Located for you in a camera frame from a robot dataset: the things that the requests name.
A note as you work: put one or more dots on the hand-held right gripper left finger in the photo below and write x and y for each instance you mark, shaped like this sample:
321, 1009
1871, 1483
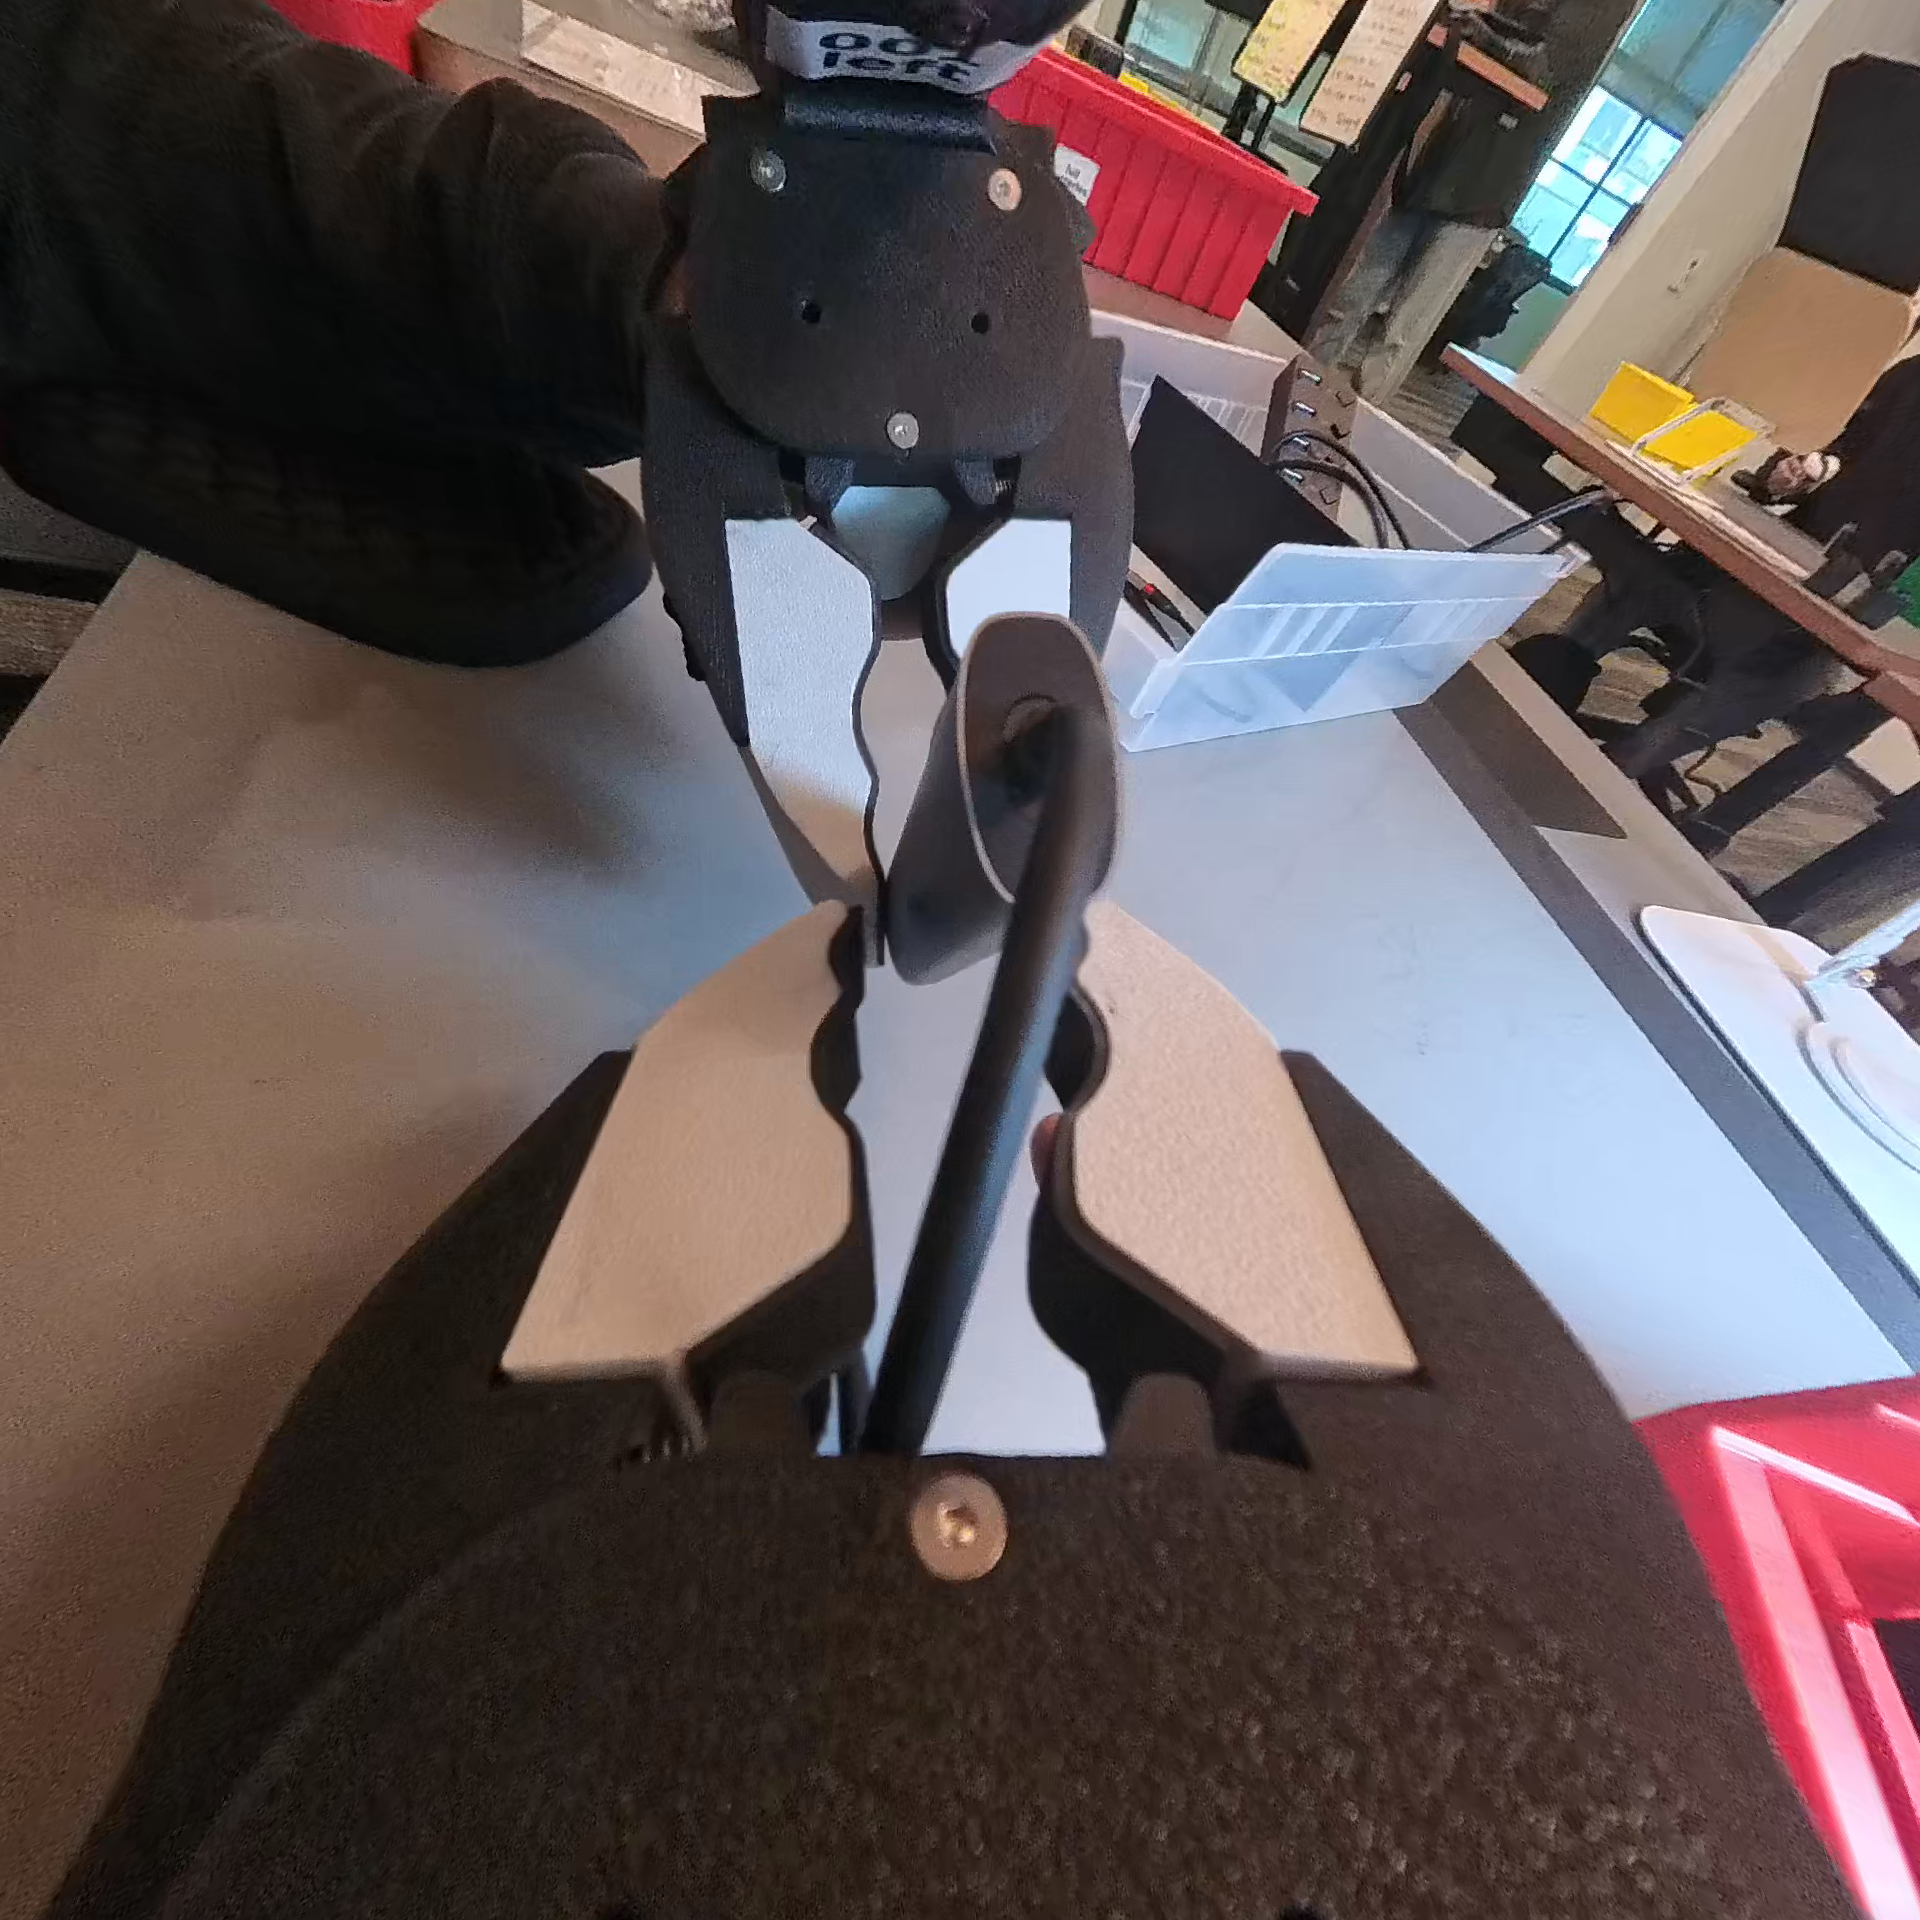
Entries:
705, 1202

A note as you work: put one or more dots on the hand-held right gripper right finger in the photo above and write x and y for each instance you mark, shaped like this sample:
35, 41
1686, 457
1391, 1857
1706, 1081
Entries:
1230, 1202

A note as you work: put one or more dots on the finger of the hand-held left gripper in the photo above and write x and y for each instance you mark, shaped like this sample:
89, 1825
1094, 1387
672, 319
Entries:
1019, 571
796, 676

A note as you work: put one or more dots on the clear plastic bin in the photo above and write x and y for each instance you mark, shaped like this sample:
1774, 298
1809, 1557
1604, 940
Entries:
1350, 645

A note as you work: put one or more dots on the red plastic bin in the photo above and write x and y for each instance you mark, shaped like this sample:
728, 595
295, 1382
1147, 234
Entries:
1799, 1575

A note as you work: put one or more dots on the person's left forearm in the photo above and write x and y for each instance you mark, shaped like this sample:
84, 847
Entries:
300, 226

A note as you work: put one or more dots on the black bin divider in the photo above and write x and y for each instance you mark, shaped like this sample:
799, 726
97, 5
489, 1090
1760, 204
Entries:
1214, 494

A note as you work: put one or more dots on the red ribbed bin white label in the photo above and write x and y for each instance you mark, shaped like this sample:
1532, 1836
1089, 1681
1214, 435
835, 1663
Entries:
1170, 195

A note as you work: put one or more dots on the white paper sheet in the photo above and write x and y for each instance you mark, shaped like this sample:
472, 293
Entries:
615, 44

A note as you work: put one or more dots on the easel board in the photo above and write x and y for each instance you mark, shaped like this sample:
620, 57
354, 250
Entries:
1287, 43
1366, 67

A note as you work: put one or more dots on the black backpack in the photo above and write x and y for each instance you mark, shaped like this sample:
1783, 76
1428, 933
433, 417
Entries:
1500, 293

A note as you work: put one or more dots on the red plastic basket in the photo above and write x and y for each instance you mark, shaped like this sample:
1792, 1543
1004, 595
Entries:
352, 28

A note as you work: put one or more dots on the yellow box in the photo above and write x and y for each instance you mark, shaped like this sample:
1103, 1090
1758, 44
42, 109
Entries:
1638, 403
1699, 442

